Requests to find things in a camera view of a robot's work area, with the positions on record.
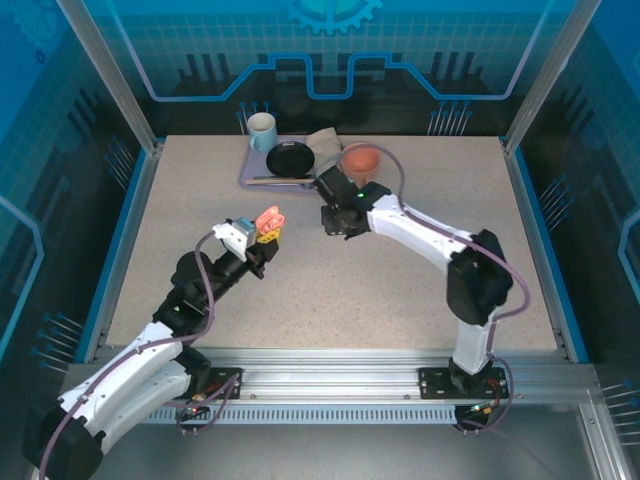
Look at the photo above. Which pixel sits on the pink earbud charging case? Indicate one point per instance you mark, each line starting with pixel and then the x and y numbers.
pixel 270 216

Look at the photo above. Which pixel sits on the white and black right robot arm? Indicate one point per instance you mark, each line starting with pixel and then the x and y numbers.
pixel 410 225

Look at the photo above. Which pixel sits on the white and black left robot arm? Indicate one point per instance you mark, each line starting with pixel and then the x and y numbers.
pixel 130 380

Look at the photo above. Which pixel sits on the terracotta bowl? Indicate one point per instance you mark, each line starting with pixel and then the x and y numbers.
pixel 360 162

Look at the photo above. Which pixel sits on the wooden chopstick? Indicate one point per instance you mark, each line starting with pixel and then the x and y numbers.
pixel 275 182

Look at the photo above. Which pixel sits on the grey folded cloth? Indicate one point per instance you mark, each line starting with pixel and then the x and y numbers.
pixel 325 145

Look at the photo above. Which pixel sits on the black round plate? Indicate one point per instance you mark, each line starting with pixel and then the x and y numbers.
pixel 290 159

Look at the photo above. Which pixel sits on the lavender serving tray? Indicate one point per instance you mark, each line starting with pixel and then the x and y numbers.
pixel 255 165

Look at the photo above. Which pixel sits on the light blue mug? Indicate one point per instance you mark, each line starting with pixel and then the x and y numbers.
pixel 262 132

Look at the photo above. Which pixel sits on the aluminium table side rail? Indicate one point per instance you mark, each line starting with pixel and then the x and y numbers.
pixel 523 200
pixel 141 200

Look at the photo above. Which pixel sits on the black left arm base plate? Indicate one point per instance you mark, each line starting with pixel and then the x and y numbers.
pixel 225 387

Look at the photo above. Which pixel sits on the aluminium front rail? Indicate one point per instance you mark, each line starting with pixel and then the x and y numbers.
pixel 325 370

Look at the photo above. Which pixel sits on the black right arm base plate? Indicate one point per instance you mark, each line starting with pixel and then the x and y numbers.
pixel 432 382

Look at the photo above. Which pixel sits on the aluminium frame post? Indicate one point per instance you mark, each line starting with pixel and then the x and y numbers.
pixel 107 75
pixel 550 75

